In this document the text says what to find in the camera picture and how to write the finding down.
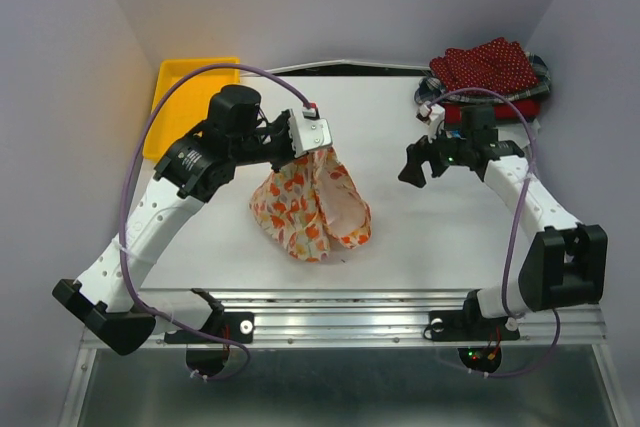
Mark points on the dark red polka dot skirt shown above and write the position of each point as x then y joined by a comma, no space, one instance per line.
499,65

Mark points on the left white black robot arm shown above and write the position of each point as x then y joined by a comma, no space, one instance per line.
234,133

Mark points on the orange floral white skirt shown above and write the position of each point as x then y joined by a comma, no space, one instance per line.
312,205

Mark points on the folded red skirt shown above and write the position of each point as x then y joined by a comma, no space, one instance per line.
504,114

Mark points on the navy white plaid skirt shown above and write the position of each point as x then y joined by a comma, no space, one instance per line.
431,87

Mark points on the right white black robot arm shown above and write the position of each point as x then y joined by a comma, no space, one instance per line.
566,259

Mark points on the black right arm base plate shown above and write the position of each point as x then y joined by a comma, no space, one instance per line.
455,326

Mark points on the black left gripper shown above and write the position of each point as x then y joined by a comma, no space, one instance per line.
284,123

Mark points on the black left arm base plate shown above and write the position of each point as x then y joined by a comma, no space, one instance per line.
236,326

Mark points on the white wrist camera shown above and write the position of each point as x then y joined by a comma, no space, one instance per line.
309,135
433,117

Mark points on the white blue patterned skirt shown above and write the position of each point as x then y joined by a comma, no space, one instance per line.
514,132

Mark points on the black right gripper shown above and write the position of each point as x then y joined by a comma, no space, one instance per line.
416,154

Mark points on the aluminium table frame rail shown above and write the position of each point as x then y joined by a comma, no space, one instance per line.
429,248

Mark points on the yellow plastic bin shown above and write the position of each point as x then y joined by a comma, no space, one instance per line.
188,105

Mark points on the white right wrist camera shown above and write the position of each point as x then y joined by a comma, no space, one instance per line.
433,117

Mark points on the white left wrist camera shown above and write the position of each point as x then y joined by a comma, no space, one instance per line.
309,135

